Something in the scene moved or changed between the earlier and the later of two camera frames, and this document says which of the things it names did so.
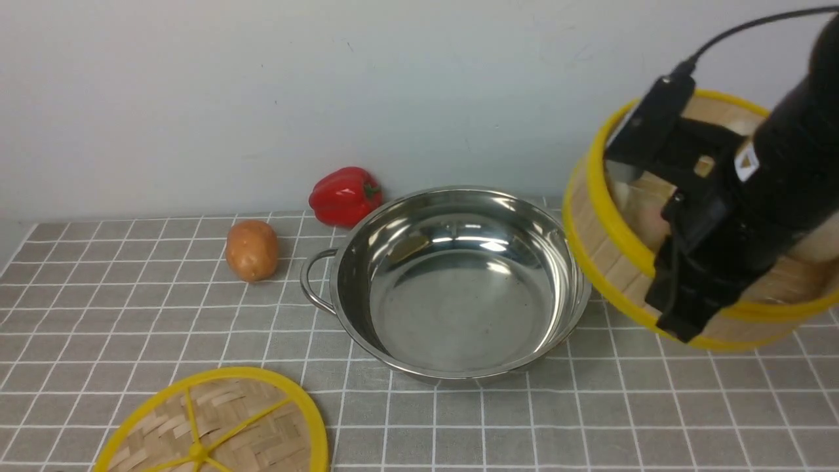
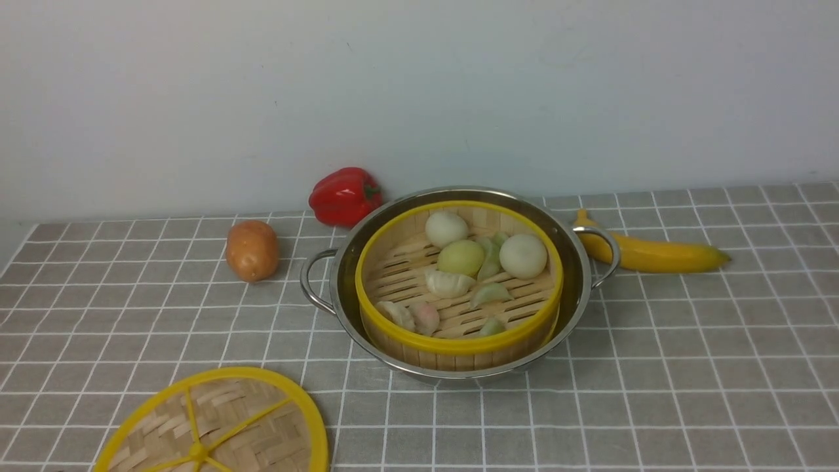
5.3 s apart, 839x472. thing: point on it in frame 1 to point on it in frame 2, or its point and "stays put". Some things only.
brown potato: x=252 y=251 stays put
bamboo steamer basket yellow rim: x=615 y=224 to x=461 y=286
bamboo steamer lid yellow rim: x=234 y=419 stays put
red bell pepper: x=345 y=196 stays put
